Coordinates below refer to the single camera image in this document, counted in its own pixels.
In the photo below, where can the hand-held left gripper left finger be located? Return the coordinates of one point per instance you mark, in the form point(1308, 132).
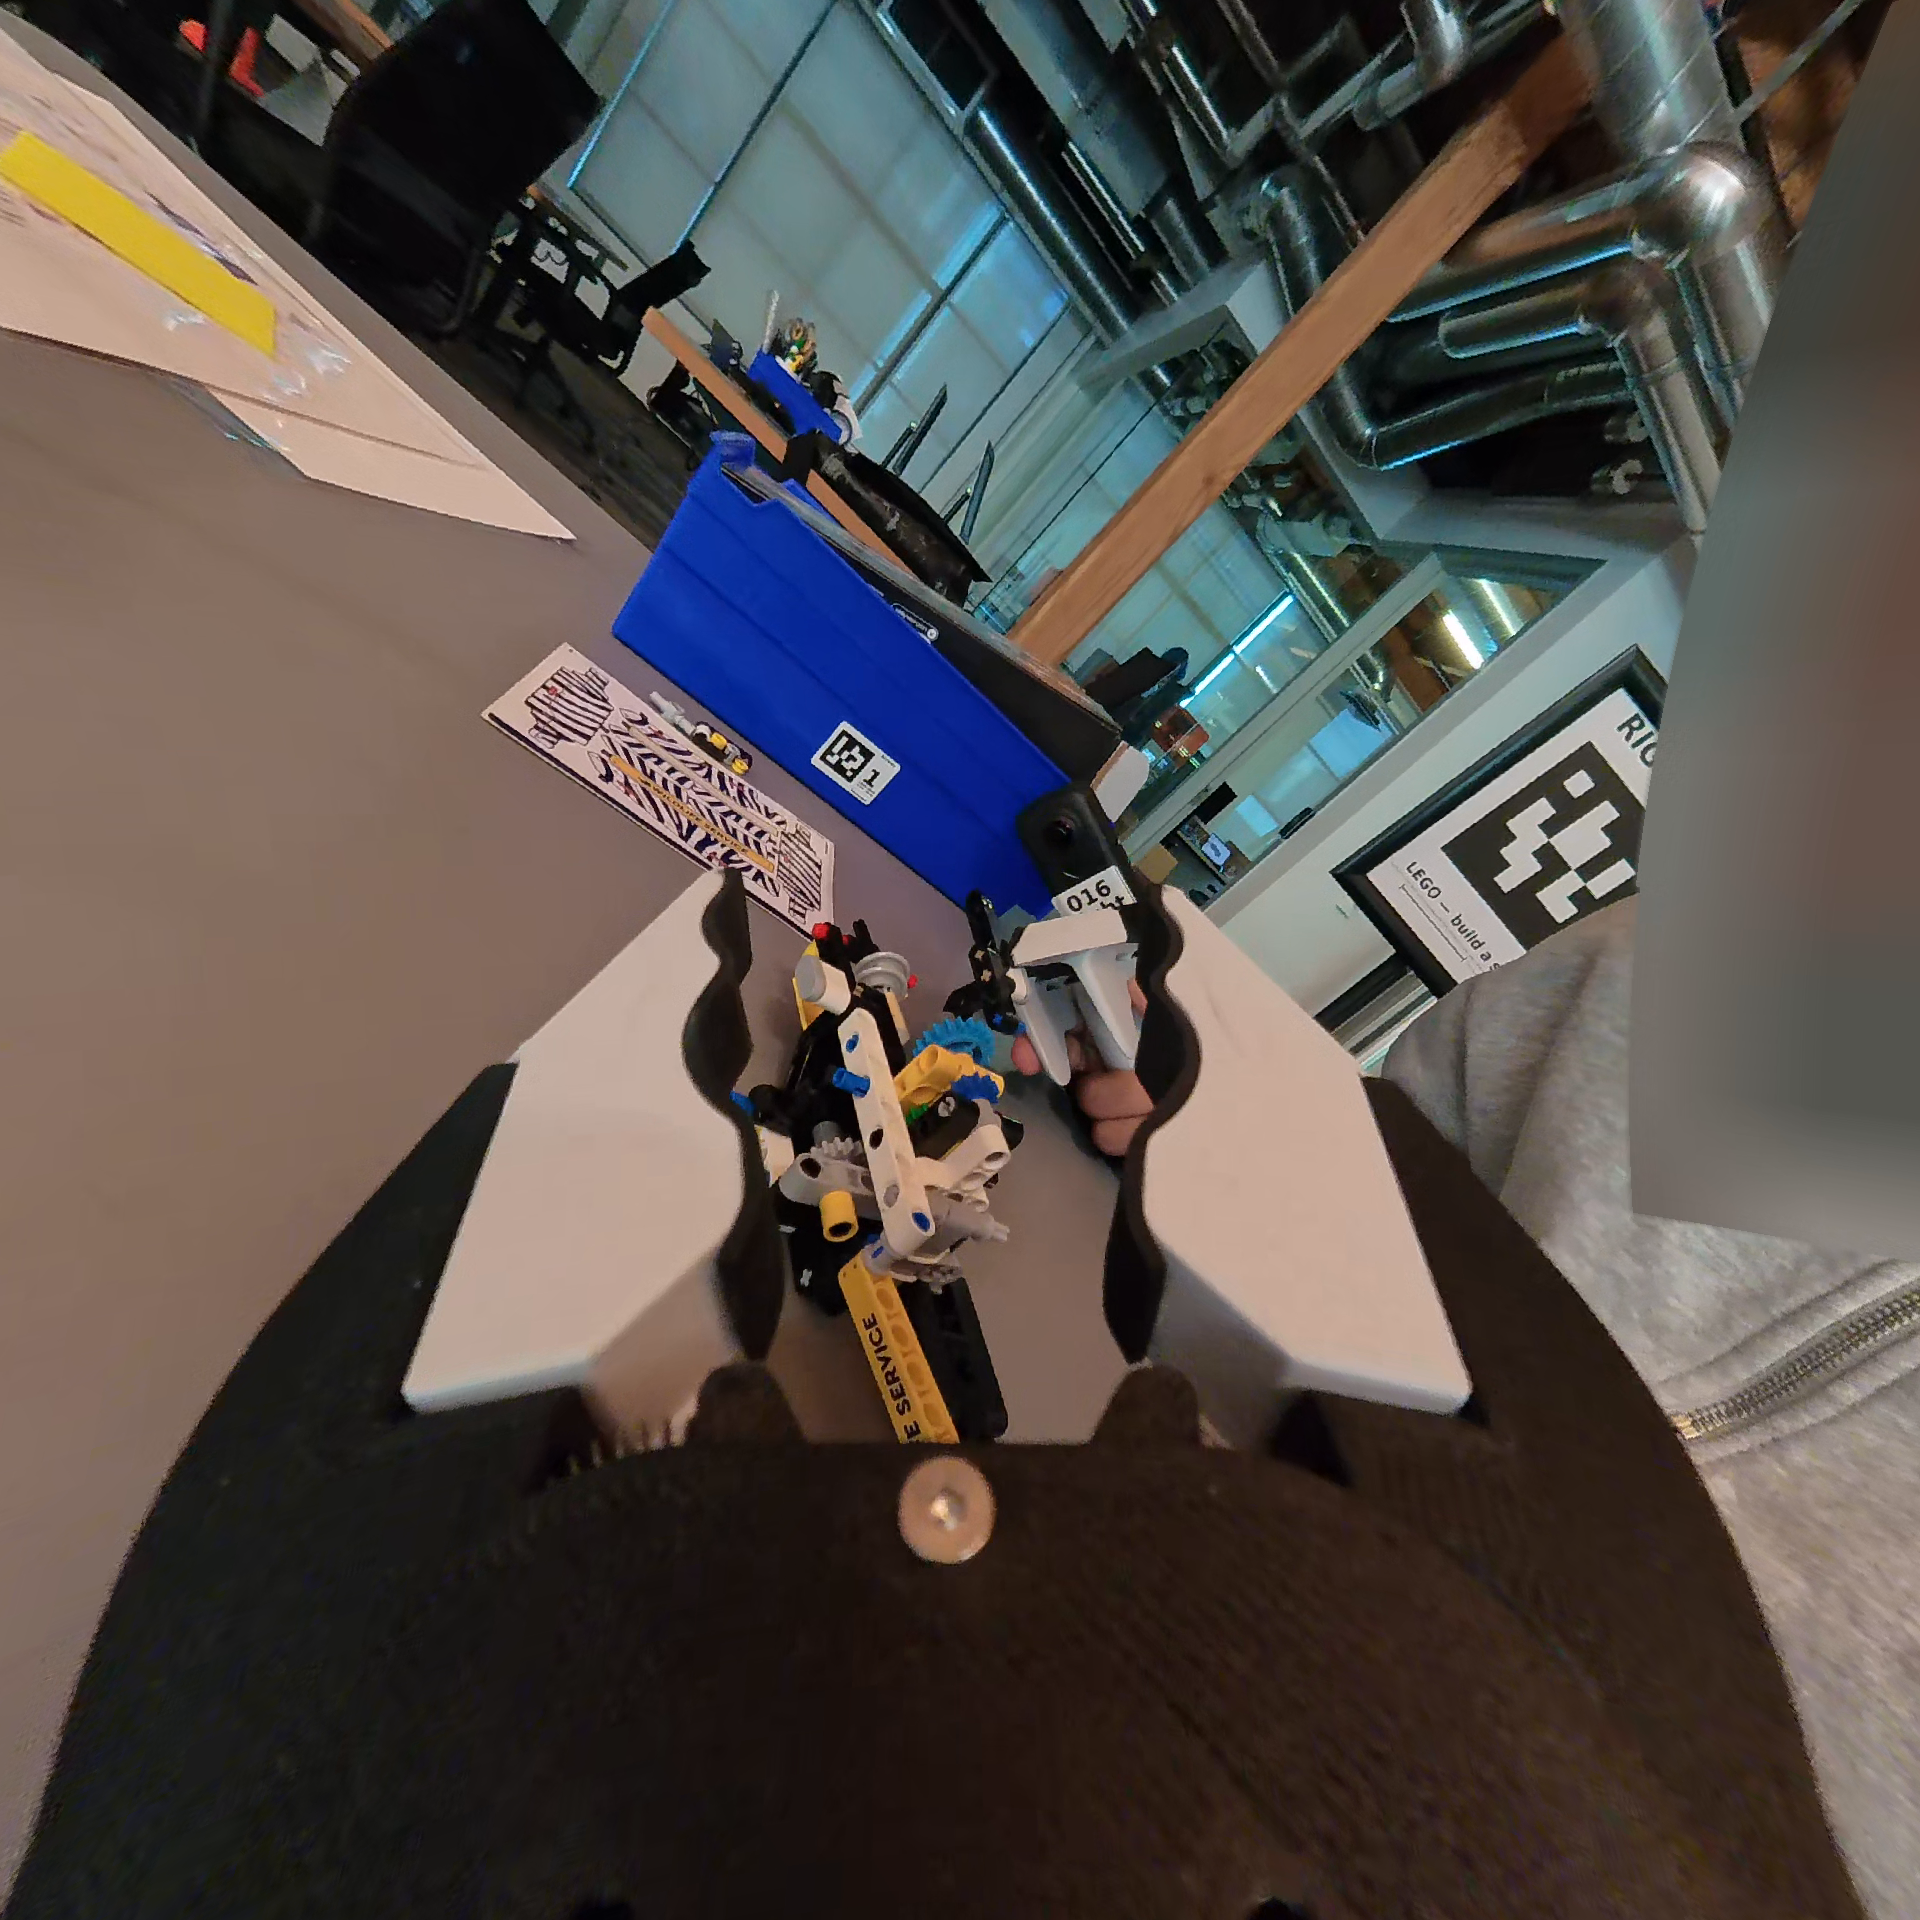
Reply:
point(602, 1139)

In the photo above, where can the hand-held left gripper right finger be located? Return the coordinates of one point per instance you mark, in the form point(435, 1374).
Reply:
point(1289, 1168)

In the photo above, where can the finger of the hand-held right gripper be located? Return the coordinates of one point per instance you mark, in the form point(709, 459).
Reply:
point(1071, 949)

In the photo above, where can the yellow black lego vehicle model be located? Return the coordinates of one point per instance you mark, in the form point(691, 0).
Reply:
point(876, 1139)

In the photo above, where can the small yellow black lego piece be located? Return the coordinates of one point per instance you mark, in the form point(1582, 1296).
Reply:
point(724, 746)

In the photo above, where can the small grey lego pin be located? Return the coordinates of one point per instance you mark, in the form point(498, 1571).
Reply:
point(675, 715)

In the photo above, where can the person's right hand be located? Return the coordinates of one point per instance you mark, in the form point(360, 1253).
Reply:
point(1119, 1109)

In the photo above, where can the black flat panel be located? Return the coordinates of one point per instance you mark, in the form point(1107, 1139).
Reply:
point(1021, 676)

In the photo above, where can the blue plastic storage bin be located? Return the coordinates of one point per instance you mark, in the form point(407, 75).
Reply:
point(779, 646)

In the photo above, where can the zebra striped sticker sheet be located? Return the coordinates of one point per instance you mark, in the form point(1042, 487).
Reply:
point(658, 779)

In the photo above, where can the framed marker sign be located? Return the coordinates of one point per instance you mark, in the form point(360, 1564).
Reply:
point(1562, 839)

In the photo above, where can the small blue bin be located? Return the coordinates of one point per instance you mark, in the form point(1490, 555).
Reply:
point(779, 375)

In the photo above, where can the wooden ceiling beam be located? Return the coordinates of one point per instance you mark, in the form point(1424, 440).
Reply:
point(1305, 345)

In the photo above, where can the toy figure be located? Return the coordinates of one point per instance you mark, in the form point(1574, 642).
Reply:
point(798, 341)

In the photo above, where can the person's grey hoodie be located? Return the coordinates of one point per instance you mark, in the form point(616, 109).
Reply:
point(1769, 1500)

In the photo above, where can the long wooden desk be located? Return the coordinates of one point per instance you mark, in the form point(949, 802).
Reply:
point(682, 345)

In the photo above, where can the small black office chair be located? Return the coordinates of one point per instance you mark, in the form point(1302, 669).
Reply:
point(644, 300)

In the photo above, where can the white paper sheet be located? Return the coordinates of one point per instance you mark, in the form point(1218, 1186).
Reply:
point(420, 474)

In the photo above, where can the clear plastic bag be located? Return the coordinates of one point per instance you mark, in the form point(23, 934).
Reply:
point(299, 367)

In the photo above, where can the silver ventilation ducts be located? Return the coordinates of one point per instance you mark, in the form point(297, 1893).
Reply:
point(1650, 195)

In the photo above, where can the large black office chair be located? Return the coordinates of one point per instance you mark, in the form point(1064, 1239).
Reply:
point(450, 134)

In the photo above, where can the instruction booklet with yellow band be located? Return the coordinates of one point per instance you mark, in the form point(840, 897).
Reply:
point(90, 256)

